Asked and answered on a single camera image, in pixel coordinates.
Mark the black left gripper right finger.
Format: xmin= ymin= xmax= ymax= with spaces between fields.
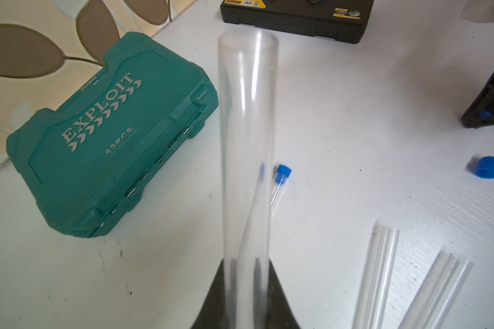
xmin=266 ymin=262 xmax=300 ymax=329

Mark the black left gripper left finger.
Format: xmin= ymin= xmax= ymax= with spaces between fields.
xmin=191 ymin=260 xmax=229 ymax=329

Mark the clear test tube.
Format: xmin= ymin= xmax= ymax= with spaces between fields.
xmin=218 ymin=29 xmax=279 ymax=328
xmin=399 ymin=250 xmax=473 ymax=329
xmin=235 ymin=178 xmax=273 ymax=328
xmin=353 ymin=223 xmax=399 ymax=328

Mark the black tool case yellow label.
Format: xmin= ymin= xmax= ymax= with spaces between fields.
xmin=220 ymin=0 xmax=374 ymax=44

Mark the green plastic tool case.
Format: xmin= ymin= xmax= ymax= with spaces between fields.
xmin=6 ymin=32 xmax=218 ymax=238

